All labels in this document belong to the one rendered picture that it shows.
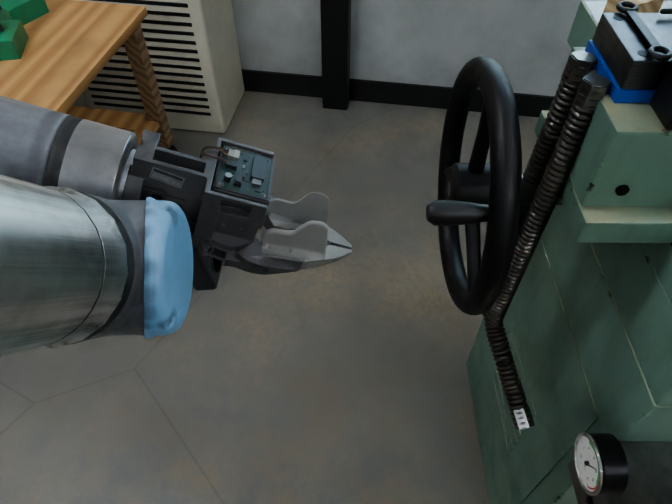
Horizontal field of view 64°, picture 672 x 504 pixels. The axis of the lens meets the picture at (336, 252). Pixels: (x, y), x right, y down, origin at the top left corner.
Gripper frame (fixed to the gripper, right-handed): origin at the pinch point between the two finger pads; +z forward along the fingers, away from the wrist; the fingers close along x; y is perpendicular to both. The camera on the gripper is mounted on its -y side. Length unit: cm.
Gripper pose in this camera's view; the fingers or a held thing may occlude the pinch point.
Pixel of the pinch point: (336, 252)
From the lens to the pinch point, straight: 54.0
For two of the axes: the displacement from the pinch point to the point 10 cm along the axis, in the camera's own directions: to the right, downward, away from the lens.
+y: 3.5, -6.0, -7.2
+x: 0.1, -7.7, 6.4
